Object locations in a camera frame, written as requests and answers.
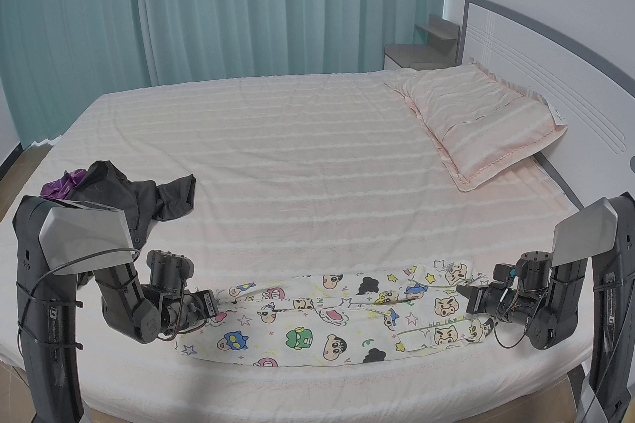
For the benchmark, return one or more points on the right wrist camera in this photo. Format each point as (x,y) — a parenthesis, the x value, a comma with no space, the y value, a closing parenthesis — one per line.
(503,273)

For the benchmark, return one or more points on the bed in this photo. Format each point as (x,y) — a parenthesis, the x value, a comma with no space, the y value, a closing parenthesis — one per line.
(297,138)

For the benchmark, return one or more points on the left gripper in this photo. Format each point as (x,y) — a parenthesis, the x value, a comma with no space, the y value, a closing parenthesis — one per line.
(203,307)

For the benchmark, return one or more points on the purple garment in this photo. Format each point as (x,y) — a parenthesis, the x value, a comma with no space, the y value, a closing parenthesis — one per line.
(57,188)

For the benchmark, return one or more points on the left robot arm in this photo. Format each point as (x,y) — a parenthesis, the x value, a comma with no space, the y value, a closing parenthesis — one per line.
(54,312)

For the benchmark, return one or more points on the pink striped pillow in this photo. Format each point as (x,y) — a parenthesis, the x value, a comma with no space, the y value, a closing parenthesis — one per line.
(486,123)

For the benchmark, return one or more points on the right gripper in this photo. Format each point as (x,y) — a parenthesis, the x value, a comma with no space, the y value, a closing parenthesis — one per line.
(486,299)

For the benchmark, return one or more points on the black shirt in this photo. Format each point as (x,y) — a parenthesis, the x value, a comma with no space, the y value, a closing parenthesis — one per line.
(124,193)

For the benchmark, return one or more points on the grey bedside table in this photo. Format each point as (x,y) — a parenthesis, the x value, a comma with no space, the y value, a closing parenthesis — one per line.
(421,54)

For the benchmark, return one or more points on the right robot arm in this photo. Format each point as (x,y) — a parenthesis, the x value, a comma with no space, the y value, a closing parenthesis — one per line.
(605,292)

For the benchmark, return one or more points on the white printed pyjama top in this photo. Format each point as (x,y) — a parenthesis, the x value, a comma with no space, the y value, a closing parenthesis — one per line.
(317,322)

